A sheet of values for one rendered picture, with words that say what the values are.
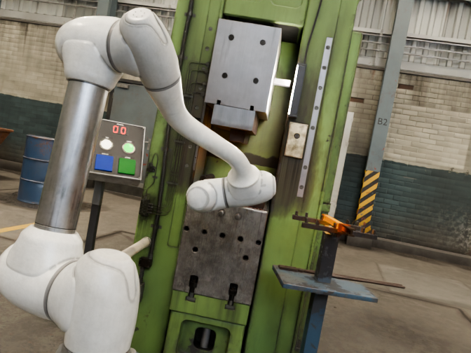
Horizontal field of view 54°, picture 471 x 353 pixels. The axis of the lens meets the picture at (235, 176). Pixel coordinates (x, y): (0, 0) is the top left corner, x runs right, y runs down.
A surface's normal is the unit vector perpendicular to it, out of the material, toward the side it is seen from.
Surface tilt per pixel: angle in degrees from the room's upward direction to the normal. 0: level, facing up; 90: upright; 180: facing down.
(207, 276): 90
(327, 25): 90
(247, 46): 90
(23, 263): 81
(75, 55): 90
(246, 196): 125
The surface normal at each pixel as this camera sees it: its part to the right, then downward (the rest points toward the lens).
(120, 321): 0.72, 0.14
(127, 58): -0.26, 0.70
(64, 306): -0.44, -0.04
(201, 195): -0.05, -0.10
